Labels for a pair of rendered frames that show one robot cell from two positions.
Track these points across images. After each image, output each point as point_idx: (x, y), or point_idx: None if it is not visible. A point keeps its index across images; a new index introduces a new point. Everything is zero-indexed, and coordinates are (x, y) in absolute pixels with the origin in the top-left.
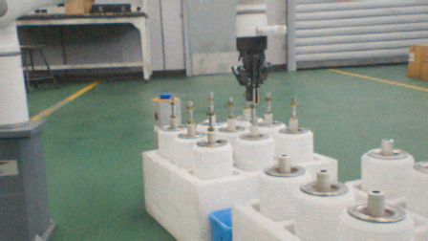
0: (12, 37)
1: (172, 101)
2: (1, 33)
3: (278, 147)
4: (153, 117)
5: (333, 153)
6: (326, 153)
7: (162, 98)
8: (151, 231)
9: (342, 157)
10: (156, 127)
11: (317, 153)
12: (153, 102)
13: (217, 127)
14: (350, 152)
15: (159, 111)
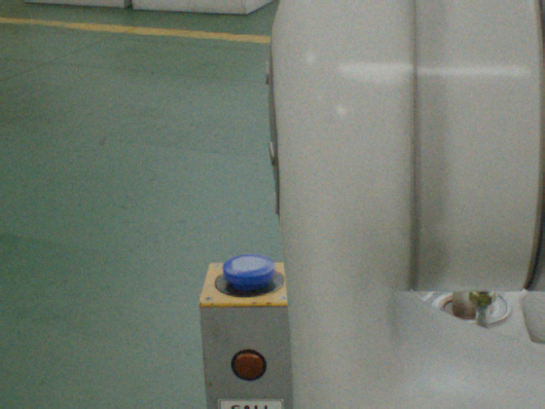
0: (420, 298)
1: (489, 291)
2: (408, 305)
3: None
4: (211, 371)
5: (229, 246)
6: (215, 253)
7: (260, 283)
8: None
9: (271, 250)
10: (243, 406)
11: (200, 262)
12: (220, 316)
13: (520, 316)
14: (248, 231)
15: (285, 342)
